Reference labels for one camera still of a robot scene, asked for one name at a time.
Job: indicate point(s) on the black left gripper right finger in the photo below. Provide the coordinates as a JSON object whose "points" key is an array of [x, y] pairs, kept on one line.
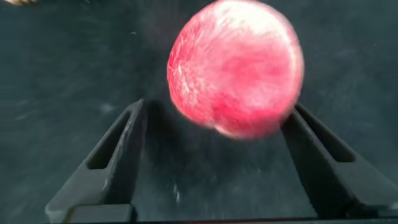
{"points": [[329, 177]]}

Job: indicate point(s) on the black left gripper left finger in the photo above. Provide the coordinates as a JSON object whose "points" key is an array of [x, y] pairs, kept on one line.
{"points": [[115, 174]]}

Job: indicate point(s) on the red pink peach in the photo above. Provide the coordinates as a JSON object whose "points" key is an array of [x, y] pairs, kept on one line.
{"points": [[236, 68]]}

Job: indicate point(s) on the black tablecloth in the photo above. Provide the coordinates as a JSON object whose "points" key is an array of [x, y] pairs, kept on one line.
{"points": [[77, 62]]}

